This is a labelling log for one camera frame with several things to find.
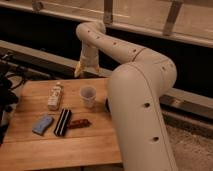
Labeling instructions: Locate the dark red pepper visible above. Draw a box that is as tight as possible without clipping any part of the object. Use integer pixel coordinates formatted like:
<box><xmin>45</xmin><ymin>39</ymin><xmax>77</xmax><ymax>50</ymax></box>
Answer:
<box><xmin>68</xmin><ymin>119</ymin><xmax>91</xmax><ymax>129</ymax></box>

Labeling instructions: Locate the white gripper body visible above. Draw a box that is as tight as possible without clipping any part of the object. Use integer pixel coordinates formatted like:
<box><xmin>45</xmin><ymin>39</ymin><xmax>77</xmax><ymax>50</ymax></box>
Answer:
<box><xmin>80</xmin><ymin>43</ymin><xmax>99</xmax><ymax>69</ymax></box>

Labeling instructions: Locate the black bowl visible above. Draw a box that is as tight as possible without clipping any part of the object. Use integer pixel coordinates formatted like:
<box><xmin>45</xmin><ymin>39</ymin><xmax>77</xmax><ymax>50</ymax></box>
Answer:
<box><xmin>105</xmin><ymin>99</ymin><xmax>110</xmax><ymax>113</ymax></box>

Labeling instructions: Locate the metal rail frame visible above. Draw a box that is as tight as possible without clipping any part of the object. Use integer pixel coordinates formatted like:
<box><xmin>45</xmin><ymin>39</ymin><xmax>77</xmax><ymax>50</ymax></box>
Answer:
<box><xmin>0</xmin><ymin>0</ymin><xmax>213</xmax><ymax>48</ymax></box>

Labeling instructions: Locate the blue sponge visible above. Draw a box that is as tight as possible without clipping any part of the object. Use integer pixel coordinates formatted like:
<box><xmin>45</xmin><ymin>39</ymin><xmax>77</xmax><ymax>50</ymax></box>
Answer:
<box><xmin>32</xmin><ymin>115</ymin><xmax>53</xmax><ymax>135</ymax></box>

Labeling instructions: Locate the white bottle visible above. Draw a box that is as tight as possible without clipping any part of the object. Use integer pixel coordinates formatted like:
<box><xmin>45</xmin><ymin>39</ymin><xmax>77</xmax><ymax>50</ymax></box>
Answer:
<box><xmin>47</xmin><ymin>82</ymin><xmax>63</xmax><ymax>111</ymax></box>

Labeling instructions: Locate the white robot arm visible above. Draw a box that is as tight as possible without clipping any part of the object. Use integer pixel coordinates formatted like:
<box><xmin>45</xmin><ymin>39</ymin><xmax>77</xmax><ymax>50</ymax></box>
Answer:
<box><xmin>75</xmin><ymin>22</ymin><xmax>178</xmax><ymax>171</ymax></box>

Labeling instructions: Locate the black equipment with cables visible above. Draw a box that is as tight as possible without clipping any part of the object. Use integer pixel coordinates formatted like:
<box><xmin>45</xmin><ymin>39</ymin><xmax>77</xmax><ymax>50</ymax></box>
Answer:
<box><xmin>0</xmin><ymin>52</ymin><xmax>26</xmax><ymax>146</ymax></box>

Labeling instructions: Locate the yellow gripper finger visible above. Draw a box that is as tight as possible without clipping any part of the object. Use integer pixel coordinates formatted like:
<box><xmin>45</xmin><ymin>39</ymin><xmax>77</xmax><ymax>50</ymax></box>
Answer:
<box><xmin>74</xmin><ymin>61</ymin><xmax>84</xmax><ymax>78</ymax></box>
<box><xmin>95</xmin><ymin>66</ymin><xmax>100</xmax><ymax>75</ymax></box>

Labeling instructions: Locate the black white striped block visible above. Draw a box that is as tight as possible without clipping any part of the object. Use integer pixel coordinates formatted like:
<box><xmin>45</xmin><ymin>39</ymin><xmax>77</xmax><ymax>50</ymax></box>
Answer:
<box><xmin>54</xmin><ymin>109</ymin><xmax>72</xmax><ymax>137</ymax></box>

